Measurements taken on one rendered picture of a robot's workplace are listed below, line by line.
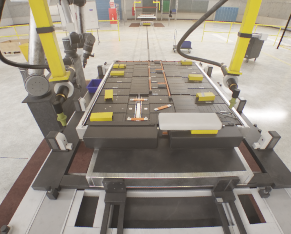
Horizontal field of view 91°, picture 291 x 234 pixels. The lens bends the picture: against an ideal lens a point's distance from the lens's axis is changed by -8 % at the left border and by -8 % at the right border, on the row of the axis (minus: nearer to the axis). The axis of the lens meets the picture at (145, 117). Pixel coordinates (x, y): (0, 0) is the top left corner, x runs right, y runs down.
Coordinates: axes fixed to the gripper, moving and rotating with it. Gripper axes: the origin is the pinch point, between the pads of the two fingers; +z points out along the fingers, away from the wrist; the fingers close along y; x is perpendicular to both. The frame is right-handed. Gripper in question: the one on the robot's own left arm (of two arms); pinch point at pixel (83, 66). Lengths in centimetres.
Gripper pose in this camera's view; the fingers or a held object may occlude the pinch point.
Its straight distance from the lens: 215.1
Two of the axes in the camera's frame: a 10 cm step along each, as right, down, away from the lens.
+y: 4.6, 5.1, -7.2
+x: 8.1, 0.8, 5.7
